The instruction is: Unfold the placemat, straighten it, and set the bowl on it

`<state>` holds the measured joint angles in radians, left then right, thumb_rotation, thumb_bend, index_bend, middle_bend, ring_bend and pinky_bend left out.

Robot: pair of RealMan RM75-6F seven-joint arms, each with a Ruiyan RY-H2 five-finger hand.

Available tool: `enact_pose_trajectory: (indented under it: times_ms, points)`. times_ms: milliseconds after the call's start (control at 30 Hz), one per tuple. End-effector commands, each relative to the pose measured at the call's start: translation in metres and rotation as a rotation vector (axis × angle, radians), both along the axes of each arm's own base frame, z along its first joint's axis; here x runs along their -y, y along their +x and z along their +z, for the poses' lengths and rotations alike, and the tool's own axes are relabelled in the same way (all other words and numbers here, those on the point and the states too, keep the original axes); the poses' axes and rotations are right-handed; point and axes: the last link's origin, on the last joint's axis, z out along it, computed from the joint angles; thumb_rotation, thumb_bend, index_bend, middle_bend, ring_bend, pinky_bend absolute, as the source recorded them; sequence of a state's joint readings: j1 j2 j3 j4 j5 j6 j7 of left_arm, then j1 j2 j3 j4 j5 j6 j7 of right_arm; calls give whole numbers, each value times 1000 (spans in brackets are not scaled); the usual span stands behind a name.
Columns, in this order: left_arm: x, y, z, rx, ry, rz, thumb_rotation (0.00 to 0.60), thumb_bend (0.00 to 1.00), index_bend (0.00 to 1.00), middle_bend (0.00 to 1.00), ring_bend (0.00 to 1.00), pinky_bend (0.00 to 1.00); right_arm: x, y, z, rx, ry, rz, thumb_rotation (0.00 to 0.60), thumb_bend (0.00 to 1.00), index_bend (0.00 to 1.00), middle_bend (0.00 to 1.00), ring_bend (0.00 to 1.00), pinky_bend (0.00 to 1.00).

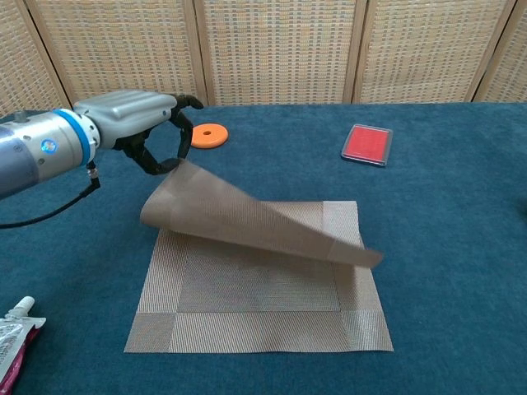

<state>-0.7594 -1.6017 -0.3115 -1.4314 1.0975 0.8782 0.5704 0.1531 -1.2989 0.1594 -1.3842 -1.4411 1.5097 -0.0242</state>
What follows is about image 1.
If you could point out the orange disc with hole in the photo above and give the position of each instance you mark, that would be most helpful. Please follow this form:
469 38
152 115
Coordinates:
215 140

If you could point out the woven rattan folding screen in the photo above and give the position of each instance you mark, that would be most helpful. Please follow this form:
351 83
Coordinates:
267 49

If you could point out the brown woven placemat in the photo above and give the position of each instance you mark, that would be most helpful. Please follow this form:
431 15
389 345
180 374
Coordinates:
255 329

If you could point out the red pad in clear case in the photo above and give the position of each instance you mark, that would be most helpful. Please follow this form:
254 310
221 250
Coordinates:
367 145

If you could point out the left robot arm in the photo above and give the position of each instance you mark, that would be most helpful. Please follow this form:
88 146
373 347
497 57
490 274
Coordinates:
37 152

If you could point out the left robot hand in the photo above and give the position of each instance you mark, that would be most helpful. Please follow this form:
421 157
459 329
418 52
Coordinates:
127 115

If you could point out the silver drink pouch white cap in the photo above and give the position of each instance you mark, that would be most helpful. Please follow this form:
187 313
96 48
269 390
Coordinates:
12 345

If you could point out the teal table cloth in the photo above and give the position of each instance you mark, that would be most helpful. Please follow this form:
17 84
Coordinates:
432 267

